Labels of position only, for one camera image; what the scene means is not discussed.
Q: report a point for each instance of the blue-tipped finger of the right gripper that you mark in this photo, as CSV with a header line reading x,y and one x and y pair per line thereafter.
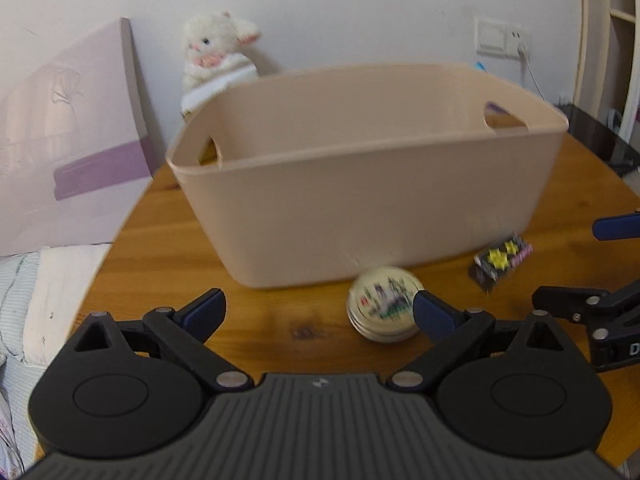
x,y
623,227

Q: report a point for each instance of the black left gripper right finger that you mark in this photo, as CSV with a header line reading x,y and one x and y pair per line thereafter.
x,y
515,388

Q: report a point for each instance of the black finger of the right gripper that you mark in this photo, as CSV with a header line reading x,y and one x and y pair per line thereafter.
x,y
611,320

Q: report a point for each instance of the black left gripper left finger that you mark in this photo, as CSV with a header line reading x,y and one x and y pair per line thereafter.
x,y
125,388

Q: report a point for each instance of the black glass side table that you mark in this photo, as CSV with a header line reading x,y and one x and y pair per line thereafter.
x,y
620,156

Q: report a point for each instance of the light blue bed sheet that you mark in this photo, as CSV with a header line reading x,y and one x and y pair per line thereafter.
x,y
18,377

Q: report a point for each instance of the black starred small packet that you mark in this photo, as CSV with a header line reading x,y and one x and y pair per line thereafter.
x,y
497,261

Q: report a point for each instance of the white pillow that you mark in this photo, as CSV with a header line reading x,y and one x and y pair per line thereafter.
x,y
64,276

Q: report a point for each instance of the round floral tin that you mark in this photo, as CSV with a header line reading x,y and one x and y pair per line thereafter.
x,y
380,304

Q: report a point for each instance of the purple white bed headboard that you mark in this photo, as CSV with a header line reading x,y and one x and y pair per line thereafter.
x,y
75,151

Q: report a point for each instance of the beige plastic storage bin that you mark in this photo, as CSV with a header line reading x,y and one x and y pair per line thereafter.
x,y
317,176

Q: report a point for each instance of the white plush lamb toy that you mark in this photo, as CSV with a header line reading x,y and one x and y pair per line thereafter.
x,y
214,59

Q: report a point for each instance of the white shelf frame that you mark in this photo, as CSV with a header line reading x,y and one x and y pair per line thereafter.
x,y
607,82

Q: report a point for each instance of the white wall switch socket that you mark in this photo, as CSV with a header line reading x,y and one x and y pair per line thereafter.
x,y
500,39

